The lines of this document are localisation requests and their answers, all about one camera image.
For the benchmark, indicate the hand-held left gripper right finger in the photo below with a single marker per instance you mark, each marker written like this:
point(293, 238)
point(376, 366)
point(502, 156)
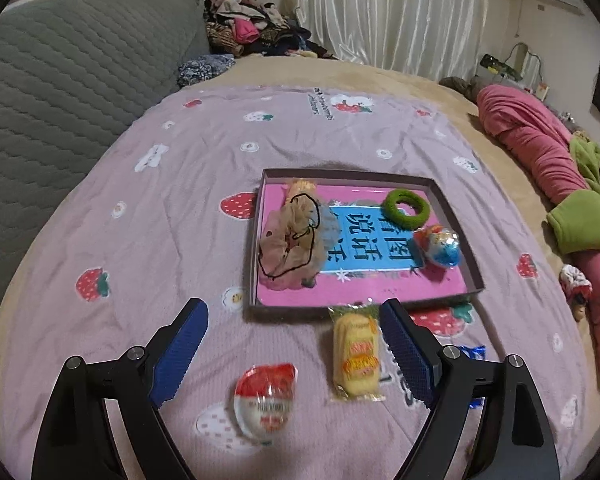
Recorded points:
point(407, 355)

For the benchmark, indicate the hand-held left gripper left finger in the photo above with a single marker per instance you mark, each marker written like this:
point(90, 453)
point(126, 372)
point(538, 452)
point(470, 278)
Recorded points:
point(180, 350)

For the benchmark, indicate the yellow cake packet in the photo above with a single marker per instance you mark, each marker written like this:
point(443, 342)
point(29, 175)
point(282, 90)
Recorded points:
point(355, 355)

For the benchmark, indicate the blue snack packet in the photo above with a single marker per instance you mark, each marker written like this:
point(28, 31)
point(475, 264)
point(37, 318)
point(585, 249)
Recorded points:
point(472, 352)

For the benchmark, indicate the shallow box with pink print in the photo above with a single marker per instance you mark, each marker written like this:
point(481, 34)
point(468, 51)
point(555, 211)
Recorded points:
point(380, 285)

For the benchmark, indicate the red and white egg capsule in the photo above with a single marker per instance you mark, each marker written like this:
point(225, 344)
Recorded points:
point(265, 400)

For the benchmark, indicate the red and blue egg capsule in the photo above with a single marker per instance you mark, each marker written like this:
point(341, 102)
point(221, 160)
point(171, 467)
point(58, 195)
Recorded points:
point(440, 247)

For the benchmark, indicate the beige mesh scrunchie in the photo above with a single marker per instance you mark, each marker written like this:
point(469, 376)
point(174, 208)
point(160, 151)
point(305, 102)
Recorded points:
point(280, 245)

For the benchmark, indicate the orange wafer packet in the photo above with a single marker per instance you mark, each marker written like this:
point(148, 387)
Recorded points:
point(302, 190)

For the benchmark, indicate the purple strawberry print blanket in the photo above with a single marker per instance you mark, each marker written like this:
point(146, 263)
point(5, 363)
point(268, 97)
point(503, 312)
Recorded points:
point(155, 210)

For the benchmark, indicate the small plush doll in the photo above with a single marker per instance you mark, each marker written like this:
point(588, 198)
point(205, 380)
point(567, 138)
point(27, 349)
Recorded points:
point(575, 285)

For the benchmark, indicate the green cloth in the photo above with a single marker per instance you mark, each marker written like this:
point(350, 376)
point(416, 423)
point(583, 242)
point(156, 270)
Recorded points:
point(575, 220)

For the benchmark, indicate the pink blanket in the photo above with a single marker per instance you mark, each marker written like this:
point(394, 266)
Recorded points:
point(520, 125)

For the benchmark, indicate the brown cloth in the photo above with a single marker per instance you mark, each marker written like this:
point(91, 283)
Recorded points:
point(460, 86)

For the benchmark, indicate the blue floral cloth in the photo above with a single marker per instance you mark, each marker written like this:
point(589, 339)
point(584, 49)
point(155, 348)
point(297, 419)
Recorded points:
point(205, 67)

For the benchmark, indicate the grey quilted headboard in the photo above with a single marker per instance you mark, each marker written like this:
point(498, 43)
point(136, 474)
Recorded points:
point(55, 85)

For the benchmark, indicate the black bag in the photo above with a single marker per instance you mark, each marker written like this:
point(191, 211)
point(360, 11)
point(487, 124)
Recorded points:
point(500, 66)

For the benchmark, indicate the pile of clothes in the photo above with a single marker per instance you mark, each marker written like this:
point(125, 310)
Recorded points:
point(240, 25)

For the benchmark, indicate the white curtain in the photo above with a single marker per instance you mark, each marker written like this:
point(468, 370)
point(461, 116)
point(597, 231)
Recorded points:
point(390, 10)

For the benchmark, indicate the white metal frame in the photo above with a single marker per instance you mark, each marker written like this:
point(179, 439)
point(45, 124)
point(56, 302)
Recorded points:
point(530, 60)

